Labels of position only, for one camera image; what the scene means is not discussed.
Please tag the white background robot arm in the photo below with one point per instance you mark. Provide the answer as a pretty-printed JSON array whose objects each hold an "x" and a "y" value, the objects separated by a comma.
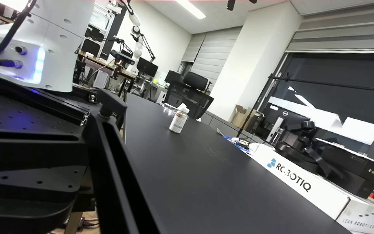
[{"x": 137, "y": 42}]

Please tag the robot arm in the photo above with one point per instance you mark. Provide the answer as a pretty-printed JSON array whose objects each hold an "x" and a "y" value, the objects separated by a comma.
[{"x": 57, "y": 39}]

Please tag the white pill bottle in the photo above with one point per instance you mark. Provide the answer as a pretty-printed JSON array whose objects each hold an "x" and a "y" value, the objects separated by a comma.
[{"x": 178, "y": 121}]

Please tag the ceiling light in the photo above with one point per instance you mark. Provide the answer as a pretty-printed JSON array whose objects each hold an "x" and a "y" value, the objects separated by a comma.
[{"x": 191, "y": 8}]

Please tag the black office chair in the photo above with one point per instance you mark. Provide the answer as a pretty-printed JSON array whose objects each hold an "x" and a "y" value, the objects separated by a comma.
[{"x": 192, "y": 92}]

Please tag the black monitor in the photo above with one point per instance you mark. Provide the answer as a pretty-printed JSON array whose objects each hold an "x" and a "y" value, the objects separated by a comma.
[{"x": 147, "y": 67}]

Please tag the brown cardboard box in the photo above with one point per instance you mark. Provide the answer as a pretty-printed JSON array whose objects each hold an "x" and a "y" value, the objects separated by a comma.
[{"x": 243, "y": 116}]

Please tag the clear plastic packet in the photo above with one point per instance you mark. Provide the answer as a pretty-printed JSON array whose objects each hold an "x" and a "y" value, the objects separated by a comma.
[{"x": 169, "y": 108}]

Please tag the monitor with silver stand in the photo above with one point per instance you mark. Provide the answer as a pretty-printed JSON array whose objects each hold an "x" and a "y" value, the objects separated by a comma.
[{"x": 282, "y": 125}]

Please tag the wooden table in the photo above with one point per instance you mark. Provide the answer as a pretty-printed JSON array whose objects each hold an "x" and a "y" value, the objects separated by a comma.
[{"x": 109, "y": 66}]

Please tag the blue and white small parts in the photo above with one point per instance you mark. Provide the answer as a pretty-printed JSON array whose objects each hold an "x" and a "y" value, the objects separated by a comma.
[{"x": 237, "y": 142}]

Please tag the black clamp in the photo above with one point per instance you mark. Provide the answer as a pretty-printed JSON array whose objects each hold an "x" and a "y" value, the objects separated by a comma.
[{"x": 111, "y": 103}]

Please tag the long white cardboard box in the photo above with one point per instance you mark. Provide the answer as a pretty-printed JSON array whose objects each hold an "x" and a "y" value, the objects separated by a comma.
[{"x": 307, "y": 182}]

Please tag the flat black box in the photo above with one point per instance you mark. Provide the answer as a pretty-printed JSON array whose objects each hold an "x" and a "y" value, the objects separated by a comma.
[{"x": 352, "y": 165}]

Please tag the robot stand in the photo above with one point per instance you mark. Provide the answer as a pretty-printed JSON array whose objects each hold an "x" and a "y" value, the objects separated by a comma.
[{"x": 28, "y": 156}]

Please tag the camera on mount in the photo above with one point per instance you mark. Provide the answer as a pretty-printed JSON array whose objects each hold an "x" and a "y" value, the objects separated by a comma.
[{"x": 122, "y": 57}]

